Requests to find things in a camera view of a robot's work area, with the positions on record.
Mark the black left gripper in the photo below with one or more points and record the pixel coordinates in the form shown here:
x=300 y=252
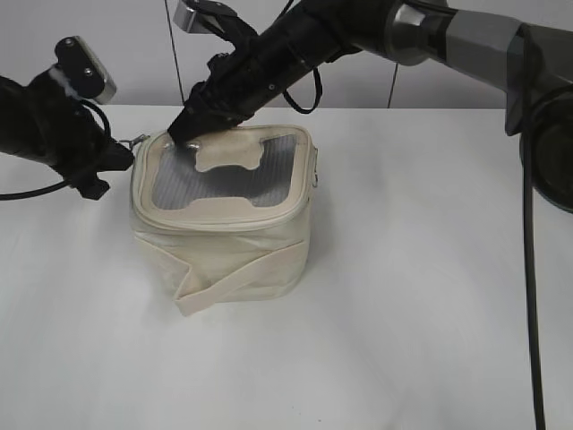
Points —
x=78 y=138

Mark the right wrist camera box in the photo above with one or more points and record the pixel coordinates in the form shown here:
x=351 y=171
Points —
x=202 y=17

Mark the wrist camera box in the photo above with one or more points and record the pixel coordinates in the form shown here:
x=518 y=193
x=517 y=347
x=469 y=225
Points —
x=202 y=17
x=84 y=71

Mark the cream fabric zipper bag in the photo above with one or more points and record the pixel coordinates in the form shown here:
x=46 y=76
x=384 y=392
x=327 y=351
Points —
x=227 y=217

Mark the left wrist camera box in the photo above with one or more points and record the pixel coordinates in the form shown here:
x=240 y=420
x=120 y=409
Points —
x=84 y=71

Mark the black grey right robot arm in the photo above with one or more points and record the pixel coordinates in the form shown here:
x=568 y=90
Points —
x=531 y=64

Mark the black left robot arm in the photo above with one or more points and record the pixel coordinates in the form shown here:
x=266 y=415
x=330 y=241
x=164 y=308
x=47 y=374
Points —
x=21 y=136

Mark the silver ring zipper pull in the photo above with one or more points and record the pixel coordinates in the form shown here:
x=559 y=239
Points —
x=130 y=144

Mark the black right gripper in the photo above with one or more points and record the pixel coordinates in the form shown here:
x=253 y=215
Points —
x=261 y=67

